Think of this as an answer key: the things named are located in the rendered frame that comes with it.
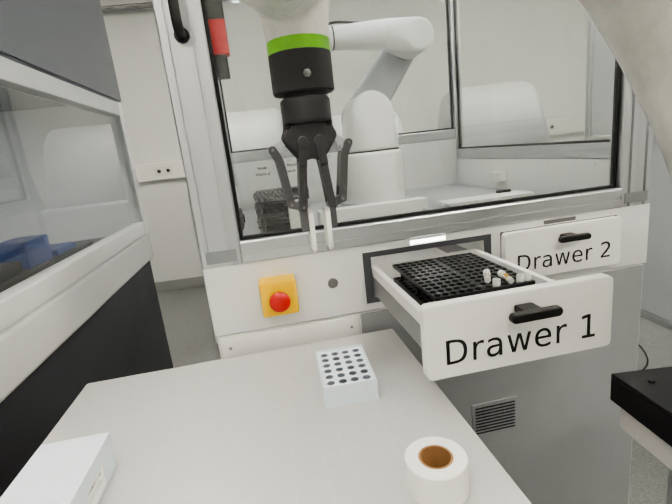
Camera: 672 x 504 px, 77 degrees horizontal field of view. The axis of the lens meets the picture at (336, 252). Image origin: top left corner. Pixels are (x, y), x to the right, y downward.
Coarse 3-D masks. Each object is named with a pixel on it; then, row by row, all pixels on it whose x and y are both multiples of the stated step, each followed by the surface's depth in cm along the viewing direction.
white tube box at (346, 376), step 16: (320, 352) 76; (336, 352) 76; (352, 352) 75; (320, 368) 70; (336, 368) 71; (352, 368) 71; (368, 368) 69; (336, 384) 66; (352, 384) 65; (368, 384) 66; (336, 400) 65; (352, 400) 66; (368, 400) 66
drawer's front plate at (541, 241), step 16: (560, 224) 95; (576, 224) 95; (592, 224) 96; (608, 224) 96; (512, 240) 93; (528, 240) 93; (544, 240) 94; (592, 240) 96; (608, 240) 97; (512, 256) 94; (560, 256) 96; (592, 256) 97; (544, 272) 96; (560, 272) 97
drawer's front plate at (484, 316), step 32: (512, 288) 60; (544, 288) 59; (576, 288) 60; (608, 288) 61; (448, 320) 58; (480, 320) 59; (544, 320) 61; (576, 320) 62; (608, 320) 63; (480, 352) 60; (512, 352) 61; (544, 352) 62
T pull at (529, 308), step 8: (520, 304) 59; (528, 304) 58; (520, 312) 56; (528, 312) 56; (536, 312) 56; (544, 312) 56; (552, 312) 56; (560, 312) 56; (512, 320) 56; (520, 320) 56; (528, 320) 56
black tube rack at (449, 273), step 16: (448, 256) 90; (464, 256) 89; (400, 272) 84; (416, 272) 82; (432, 272) 81; (448, 272) 80; (464, 272) 79; (480, 272) 78; (496, 272) 77; (512, 272) 76; (416, 288) 82; (432, 288) 72; (448, 288) 71; (464, 288) 70
